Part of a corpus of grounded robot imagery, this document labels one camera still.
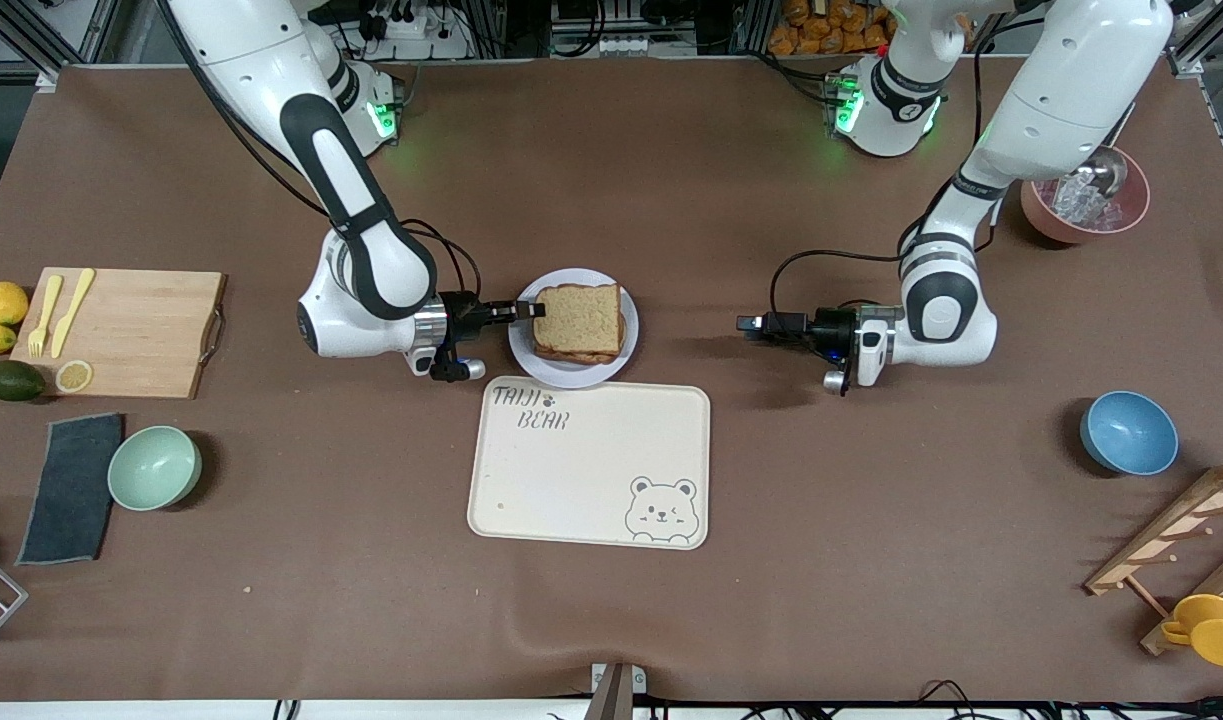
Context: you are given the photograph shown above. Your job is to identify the yellow plastic knife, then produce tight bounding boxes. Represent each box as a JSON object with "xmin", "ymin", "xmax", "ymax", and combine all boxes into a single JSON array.
[{"xmin": 51, "ymin": 267, "xmax": 97, "ymax": 359}]

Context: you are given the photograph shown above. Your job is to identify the yellow cup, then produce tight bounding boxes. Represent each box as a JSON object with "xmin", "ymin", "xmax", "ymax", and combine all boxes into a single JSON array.
[{"xmin": 1161, "ymin": 594, "xmax": 1223, "ymax": 668}]

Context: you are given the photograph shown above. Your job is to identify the round white plate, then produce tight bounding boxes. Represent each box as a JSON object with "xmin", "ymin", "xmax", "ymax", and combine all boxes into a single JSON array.
[{"xmin": 508, "ymin": 268, "xmax": 640, "ymax": 390}]

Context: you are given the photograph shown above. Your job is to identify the metal scoop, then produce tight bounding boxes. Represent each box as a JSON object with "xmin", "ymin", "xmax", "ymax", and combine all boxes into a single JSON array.
[{"xmin": 1076, "ymin": 100, "xmax": 1138, "ymax": 199}]

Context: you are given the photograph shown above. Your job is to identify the yellow plastic fork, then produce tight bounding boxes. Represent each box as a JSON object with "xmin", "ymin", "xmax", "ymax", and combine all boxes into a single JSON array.
[{"xmin": 28, "ymin": 274, "xmax": 64, "ymax": 359}]

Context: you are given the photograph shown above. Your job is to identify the clear ice cubes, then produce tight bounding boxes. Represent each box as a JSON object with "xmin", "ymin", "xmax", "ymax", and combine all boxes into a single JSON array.
[{"xmin": 1043, "ymin": 175, "xmax": 1114, "ymax": 227}]

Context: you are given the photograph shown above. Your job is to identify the plain brown bread slice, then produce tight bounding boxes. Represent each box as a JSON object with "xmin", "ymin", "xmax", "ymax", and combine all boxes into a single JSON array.
[{"xmin": 532, "ymin": 283, "xmax": 625, "ymax": 358}]

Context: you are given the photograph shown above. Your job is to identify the wooden peg rack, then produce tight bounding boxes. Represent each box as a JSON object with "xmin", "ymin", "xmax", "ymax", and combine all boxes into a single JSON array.
[{"xmin": 1084, "ymin": 460, "xmax": 1223, "ymax": 658}]

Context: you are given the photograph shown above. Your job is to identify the wooden cutting board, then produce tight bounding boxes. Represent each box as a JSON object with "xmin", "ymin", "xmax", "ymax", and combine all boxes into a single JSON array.
[{"xmin": 9, "ymin": 267, "xmax": 228, "ymax": 400}]

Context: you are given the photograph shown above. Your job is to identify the black base cable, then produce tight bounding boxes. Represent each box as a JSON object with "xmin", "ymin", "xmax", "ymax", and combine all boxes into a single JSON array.
[{"xmin": 741, "ymin": 45, "xmax": 847, "ymax": 106}]

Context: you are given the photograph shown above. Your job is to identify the white power strip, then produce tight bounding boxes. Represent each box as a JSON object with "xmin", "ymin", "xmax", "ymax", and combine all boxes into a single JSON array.
[
  {"xmin": 356, "ymin": 0, "xmax": 472, "ymax": 61},
  {"xmin": 549, "ymin": 28, "xmax": 697, "ymax": 58}
]

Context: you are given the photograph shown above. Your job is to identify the green avocado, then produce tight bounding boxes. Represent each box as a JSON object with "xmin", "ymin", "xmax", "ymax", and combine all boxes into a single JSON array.
[{"xmin": 0, "ymin": 360, "xmax": 48, "ymax": 403}]

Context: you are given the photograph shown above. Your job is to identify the mint green bowl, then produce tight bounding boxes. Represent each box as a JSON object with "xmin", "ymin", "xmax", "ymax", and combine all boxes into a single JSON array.
[{"xmin": 107, "ymin": 426, "xmax": 203, "ymax": 512}]

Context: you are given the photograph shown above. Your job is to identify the blue bowl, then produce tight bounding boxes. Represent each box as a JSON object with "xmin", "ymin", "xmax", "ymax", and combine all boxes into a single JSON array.
[{"xmin": 1079, "ymin": 390, "xmax": 1180, "ymax": 476}]

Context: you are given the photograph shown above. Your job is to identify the metal wire rack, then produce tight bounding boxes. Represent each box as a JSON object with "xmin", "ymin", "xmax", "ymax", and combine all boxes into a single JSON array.
[{"xmin": 0, "ymin": 540, "xmax": 29, "ymax": 658}]

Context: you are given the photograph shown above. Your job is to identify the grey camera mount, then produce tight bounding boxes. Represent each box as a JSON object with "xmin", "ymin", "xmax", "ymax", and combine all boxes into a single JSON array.
[{"xmin": 583, "ymin": 662, "xmax": 648, "ymax": 720}]

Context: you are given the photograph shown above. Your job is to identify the aluminium frame profile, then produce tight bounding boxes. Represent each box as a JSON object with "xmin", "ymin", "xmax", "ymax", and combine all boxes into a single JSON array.
[{"xmin": 1166, "ymin": 0, "xmax": 1223, "ymax": 79}]

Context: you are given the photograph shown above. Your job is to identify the cream tray with bear print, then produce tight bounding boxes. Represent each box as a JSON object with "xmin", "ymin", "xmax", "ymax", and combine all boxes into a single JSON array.
[{"xmin": 467, "ymin": 376, "xmax": 712, "ymax": 551}]

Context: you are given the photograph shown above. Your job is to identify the orange pastries pile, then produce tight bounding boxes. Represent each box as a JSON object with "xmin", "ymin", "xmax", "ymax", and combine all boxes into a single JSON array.
[{"xmin": 768, "ymin": 0, "xmax": 897, "ymax": 56}]

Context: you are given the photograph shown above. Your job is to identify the dark grey cloth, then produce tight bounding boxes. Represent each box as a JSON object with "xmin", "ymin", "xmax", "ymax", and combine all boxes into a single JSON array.
[{"xmin": 17, "ymin": 412, "xmax": 125, "ymax": 566}]

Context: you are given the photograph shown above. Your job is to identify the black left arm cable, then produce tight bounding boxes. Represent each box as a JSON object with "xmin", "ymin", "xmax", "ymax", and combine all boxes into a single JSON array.
[{"xmin": 768, "ymin": 215, "xmax": 997, "ymax": 323}]

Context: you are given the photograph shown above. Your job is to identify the pink bowl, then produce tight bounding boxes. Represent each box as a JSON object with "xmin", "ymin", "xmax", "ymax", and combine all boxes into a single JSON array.
[{"xmin": 1020, "ymin": 140, "xmax": 1152, "ymax": 245}]

